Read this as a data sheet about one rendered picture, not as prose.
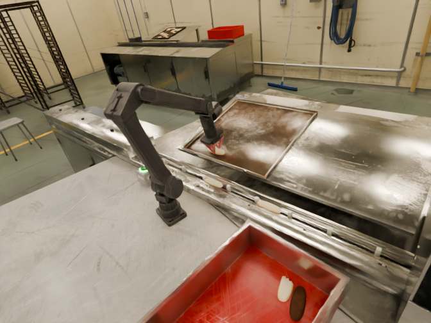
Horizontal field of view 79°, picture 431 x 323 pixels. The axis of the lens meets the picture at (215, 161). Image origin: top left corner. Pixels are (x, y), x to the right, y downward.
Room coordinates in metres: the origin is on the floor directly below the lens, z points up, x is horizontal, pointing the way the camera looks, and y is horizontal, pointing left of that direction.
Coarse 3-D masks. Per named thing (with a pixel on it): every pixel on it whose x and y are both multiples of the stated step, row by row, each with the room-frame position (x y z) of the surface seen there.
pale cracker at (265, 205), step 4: (260, 204) 0.73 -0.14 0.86; (264, 204) 0.73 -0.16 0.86; (268, 204) 0.72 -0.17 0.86; (272, 204) 0.72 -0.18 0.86; (264, 208) 0.71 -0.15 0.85; (268, 208) 0.70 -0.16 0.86; (272, 208) 0.70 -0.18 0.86; (276, 208) 0.70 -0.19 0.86; (272, 212) 0.69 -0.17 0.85; (276, 212) 0.68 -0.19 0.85
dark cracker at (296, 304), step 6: (294, 288) 0.41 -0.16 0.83; (300, 288) 0.40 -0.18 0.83; (294, 294) 0.39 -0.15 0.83; (300, 294) 0.39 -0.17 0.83; (306, 294) 0.39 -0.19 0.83; (294, 300) 0.37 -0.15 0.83; (300, 300) 0.37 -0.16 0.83; (294, 306) 0.36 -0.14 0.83; (300, 306) 0.36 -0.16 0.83; (294, 312) 0.34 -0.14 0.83; (300, 312) 0.34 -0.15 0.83; (294, 318) 0.33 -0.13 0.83; (300, 318) 0.33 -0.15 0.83
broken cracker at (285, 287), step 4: (284, 276) 0.45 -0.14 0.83; (284, 280) 0.43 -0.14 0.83; (288, 280) 0.43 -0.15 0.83; (280, 284) 0.43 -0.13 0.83; (284, 284) 0.42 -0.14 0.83; (288, 284) 0.42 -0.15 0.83; (292, 284) 0.42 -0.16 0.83; (280, 288) 0.41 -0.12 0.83; (284, 288) 0.41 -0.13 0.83; (288, 288) 0.41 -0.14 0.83; (292, 288) 0.41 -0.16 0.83; (280, 292) 0.40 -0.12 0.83; (284, 292) 0.40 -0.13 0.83; (288, 292) 0.40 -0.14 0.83; (280, 296) 0.39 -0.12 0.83; (284, 296) 0.39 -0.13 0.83; (288, 296) 0.39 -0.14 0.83; (280, 300) 0.38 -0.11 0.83; (284, 300) 0.38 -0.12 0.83
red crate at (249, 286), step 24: (240, 264) 0.52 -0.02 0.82; (264, 264) 0.50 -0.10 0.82; (216, 288) 0.45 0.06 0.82; (240, 288) 0.44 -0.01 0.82; (264, 288) 0.43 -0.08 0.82; (312, 288) 0.40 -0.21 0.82; (192, 312) 0.39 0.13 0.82; (216, 312) 0.38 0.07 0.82; (240, 312) 0.37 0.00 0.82; (264, 312) 0.36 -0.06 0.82; (288, 312) 0.35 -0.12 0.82; (312, 312) 0.34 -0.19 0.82
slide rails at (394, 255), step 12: (228, 192) 0.84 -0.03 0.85; (240, 192) 0.83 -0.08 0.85; (276, 204) 0.73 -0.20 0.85; (300, 216) 0.65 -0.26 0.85; (312, 228) 0.59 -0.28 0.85; (324, 228) 0.58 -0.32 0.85; (336, 228) 0.57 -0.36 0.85; (336, 240) 0.53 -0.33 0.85; (360, 240) 0.51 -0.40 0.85; (384, 252) 0.46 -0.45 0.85; (396, 264) 0.42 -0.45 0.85; (408, 264) 0.41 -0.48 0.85
